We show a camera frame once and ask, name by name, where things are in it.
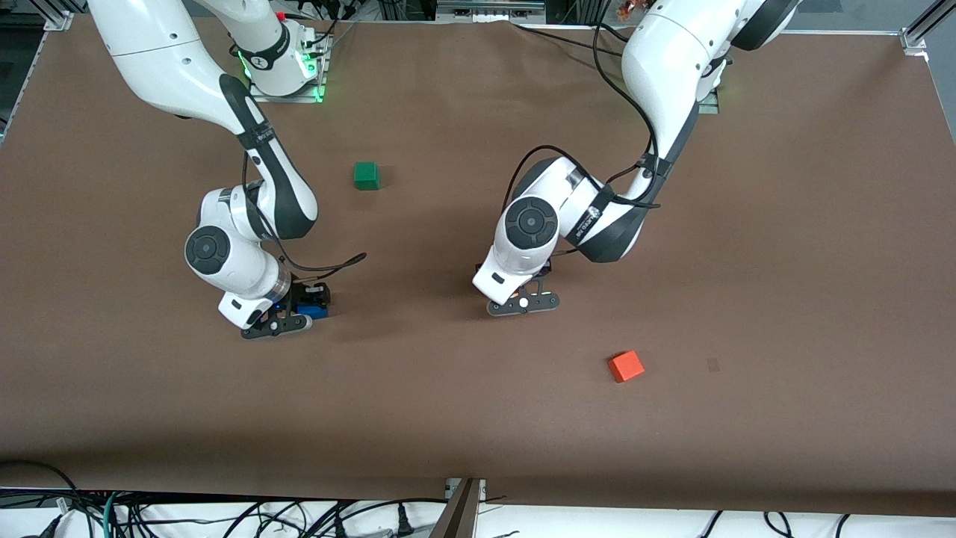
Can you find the blue wooden block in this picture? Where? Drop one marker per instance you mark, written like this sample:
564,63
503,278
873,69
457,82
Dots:
314,310

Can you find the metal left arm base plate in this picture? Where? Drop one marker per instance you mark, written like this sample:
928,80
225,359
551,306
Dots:
709,102

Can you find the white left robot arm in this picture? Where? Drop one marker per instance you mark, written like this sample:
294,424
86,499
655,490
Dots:
665,67

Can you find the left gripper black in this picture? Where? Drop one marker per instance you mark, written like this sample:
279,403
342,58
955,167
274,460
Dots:
546,269

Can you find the metal frame post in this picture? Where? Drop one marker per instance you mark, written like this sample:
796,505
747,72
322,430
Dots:
459,515

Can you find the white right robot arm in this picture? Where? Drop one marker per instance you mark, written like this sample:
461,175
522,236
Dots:
164,60

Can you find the grey background rail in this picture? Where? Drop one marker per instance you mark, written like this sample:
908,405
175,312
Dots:
489,9

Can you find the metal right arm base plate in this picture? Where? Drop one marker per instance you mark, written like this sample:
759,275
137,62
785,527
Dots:
317,84

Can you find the aluminium frame corner profile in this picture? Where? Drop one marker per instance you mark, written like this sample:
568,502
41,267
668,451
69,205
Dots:
922,30
60,21

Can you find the green wooden block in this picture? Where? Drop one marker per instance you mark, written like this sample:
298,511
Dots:
367,175

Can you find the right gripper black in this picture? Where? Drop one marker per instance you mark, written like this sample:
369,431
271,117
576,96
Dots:
305,294

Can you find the brown table cover sheet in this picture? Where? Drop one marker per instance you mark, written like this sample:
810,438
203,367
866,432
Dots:
448,411

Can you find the black power plug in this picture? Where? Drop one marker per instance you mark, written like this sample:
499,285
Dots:
404,521

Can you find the orange wooden block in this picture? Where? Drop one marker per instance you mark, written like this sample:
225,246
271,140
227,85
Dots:
626,366

